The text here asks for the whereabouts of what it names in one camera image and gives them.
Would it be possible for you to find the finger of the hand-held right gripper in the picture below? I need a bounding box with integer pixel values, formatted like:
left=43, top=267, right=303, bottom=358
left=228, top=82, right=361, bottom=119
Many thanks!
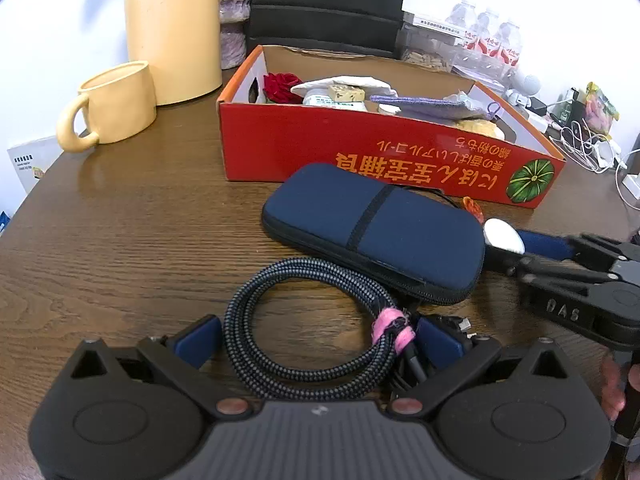
left=517, top=230, right=626, bottom=264
left=485, top=246, right=601, bottom=291

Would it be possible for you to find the yellow mug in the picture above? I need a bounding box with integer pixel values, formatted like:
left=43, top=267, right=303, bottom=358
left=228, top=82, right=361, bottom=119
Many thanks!
left=56, top=61, right=158, bottom=152

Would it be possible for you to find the white robot toy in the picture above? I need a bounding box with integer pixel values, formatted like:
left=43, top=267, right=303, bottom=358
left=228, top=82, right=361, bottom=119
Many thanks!
left=505, top=74, right=542, bottom=107

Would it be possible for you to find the black upright device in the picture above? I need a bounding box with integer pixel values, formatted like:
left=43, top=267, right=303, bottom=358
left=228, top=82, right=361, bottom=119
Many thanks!
left=557, top=87, right=586, bottom=123

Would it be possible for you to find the white cotton swab container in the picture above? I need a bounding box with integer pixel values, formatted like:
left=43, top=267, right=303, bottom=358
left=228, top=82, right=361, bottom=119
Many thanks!
left=302, top=89, right=368, bottom=113

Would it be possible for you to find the fluffy pink vase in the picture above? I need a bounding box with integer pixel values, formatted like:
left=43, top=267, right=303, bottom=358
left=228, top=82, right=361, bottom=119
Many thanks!
left=217, top=0, right=253, bottom=70

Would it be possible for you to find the navy zip pouch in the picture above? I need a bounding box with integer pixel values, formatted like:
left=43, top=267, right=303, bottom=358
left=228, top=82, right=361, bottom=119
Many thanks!
left=261, top=162, right=487, bottom=306

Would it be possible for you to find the white plug adapter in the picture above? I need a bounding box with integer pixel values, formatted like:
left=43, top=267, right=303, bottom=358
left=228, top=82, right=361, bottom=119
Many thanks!
left=592, top=140, right=621, bottom=168

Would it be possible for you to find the black braided cable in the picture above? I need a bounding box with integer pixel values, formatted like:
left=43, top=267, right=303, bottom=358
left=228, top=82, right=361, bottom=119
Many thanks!
left=223, top=257, right=473, bottom=401

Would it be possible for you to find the black paper bag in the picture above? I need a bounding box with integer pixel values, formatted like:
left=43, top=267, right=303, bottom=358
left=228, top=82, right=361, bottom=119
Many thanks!
left=247, top=0, right=412, bottom=58

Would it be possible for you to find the yellow pink snack packet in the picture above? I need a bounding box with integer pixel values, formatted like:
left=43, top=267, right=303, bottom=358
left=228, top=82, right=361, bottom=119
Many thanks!
left=584, top=81, right=621, bottom=136

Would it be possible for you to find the red cardboard box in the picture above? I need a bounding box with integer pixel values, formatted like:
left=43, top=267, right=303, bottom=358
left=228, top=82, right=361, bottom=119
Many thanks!
left=216, top=44, right=567, bottom=211

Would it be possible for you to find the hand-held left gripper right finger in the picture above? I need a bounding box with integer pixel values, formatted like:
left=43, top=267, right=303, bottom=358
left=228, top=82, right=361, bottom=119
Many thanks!
left=387, top=316, right=571, bottom=418

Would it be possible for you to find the person's right hand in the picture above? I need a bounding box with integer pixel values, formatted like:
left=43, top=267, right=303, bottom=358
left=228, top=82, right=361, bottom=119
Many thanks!
left=600, top=355, right=640, bottom=423

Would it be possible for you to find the tangle of white cables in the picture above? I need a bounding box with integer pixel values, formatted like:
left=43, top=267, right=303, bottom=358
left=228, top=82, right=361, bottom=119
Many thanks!
left=547, top=110, right=640, bottom=211

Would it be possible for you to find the pink cable tie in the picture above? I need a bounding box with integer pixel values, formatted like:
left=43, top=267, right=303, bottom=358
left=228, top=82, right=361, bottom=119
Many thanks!
left=369, top=308, right=416, bottom=361

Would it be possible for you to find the yellow white plush toy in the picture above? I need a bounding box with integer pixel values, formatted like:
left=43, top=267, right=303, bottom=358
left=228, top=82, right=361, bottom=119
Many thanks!
left=452, top=117, right=506, bottom=138

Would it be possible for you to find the small white round case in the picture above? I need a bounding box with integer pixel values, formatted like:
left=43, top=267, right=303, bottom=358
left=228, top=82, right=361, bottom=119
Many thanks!
left=482, top=218, right=526, bottom=256

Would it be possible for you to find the red fabric rose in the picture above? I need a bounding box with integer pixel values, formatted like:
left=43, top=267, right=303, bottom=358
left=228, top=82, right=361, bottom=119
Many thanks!
left=261, top=72, right=303, bottom=104

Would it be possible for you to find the yellow thermos jug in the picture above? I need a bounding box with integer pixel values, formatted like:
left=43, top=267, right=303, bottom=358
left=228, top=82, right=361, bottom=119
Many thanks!
left=124, top=0, right=223, bottom=107

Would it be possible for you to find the purple knitted cloth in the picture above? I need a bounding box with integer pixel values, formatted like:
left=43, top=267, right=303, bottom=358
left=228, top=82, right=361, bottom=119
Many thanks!
left=367, top=94, right=503, bottom=123

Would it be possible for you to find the beige speckled soap bar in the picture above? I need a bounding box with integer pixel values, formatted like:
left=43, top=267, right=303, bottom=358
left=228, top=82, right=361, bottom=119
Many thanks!
left=327, top=85, right=367, bottom=104

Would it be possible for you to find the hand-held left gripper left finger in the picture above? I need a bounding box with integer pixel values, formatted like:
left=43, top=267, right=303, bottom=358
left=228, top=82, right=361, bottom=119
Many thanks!
left=70, top=315, right=251, bottom=418

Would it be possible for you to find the clear seed container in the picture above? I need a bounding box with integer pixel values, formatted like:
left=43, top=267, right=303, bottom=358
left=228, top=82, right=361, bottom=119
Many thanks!
left=397, top=10, right=466, bottom=75

